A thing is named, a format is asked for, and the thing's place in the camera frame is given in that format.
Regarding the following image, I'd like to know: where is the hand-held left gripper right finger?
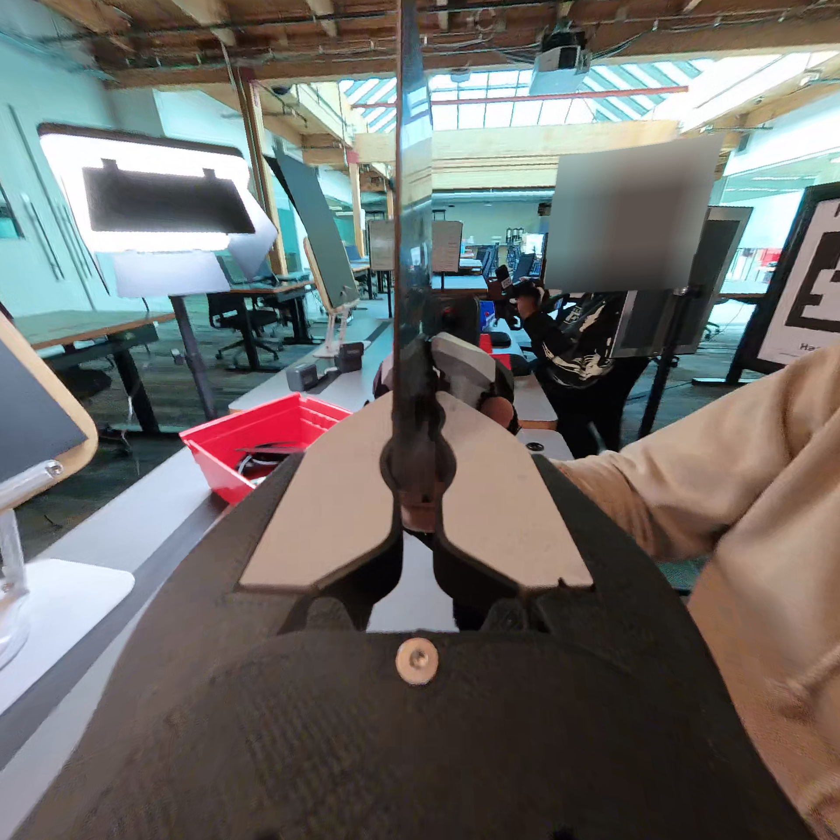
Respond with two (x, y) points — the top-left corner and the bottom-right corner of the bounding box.
(432, 392), (596, 632)

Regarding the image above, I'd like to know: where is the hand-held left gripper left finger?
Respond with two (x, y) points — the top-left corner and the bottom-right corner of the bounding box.
(238, 392), (404, 632)

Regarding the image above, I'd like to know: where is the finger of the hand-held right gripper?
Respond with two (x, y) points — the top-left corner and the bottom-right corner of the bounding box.
(428, 331), (500, 421)

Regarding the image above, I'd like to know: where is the black divider plate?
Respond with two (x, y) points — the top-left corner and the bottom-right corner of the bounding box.
(389, 0), (435, 509)

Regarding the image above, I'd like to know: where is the person's right forearm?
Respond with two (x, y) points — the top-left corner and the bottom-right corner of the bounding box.
(551, 341), (840, 565)

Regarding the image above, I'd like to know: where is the person's right hand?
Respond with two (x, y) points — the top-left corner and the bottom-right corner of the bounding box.
(481, 395), (517, 435)

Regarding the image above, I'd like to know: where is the whiteboard on stand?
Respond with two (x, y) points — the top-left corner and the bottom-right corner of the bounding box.
(430, 220), (465, 291)
(365, 218), (396, 291)

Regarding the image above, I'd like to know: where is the wooden desk with black legs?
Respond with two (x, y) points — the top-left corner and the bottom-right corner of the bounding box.
(13, 310), (178, 435)
(226, 279), (317, 347)

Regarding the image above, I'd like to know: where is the black light stand pole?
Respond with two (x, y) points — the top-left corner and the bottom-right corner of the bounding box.
(168, 295), (219, 421)

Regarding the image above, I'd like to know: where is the black office chair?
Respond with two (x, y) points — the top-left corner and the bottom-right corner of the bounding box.
(207, 290), (284, 373)

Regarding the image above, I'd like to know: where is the dark board on tripod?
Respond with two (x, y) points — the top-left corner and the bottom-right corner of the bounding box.
(613, 205), (754, 442)

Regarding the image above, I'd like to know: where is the ceiling projector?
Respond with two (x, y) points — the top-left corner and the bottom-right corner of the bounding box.
(528, 29), (593, 97)

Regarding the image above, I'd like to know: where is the studio light panel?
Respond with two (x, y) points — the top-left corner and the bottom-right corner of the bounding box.
(38, 122), (280, 298)

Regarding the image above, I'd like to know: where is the printed tag board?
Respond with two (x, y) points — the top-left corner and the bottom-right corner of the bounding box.
(725, 182), (840, 386)

